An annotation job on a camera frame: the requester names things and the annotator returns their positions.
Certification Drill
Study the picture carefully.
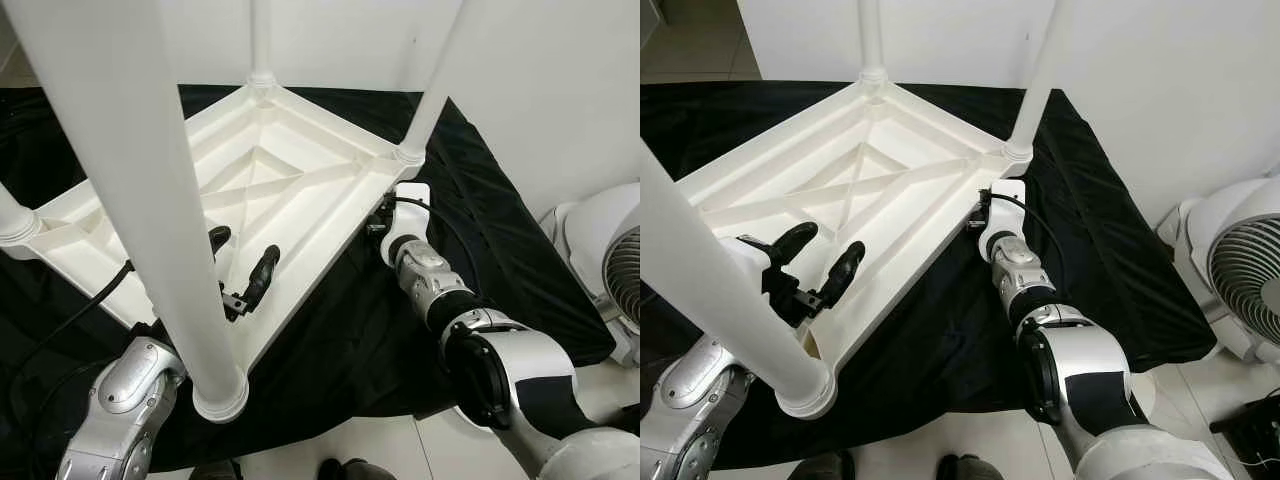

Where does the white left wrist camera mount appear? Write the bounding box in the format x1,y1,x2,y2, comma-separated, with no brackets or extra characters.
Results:
735,238,776,301

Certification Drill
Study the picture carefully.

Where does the black tablecloth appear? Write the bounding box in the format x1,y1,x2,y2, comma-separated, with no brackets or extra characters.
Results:
0,85,616,471
640,82,1216,471

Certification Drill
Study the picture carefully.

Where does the white plastic table top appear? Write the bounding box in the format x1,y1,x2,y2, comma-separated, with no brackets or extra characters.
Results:
5,82,429,401
672,78,1036,401

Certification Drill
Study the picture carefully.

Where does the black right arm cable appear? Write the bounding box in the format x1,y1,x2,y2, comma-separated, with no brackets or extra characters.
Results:
388,195,481,301
985,190,1069,296

